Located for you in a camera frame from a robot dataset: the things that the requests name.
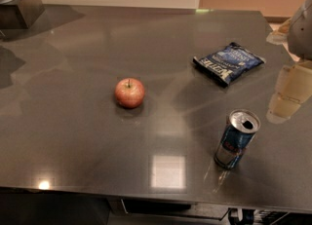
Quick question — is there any blue chip bag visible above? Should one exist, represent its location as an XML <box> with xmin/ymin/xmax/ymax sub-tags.
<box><xmin>192</xmin><ymin>42</ymin><xmax>265</xmax><ymax>88</ymax></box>

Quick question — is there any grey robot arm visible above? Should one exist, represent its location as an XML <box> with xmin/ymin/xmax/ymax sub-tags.
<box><xmin>288</xmin><ymin>0</ymin><xmax>312</xmax><ymax>60</ymax></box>

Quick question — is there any red apple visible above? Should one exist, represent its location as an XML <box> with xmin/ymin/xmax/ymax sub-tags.
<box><xmin>114</xmin><ymin>78</ymin><xmax>145</xmax><ymax>108</ymax></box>

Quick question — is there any blue silver energy drink can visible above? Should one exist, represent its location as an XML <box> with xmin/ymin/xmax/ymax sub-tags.
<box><xmin>214</xmin><ymin>109</ymin><xmax>260</xmax><ymax>169</ymax></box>

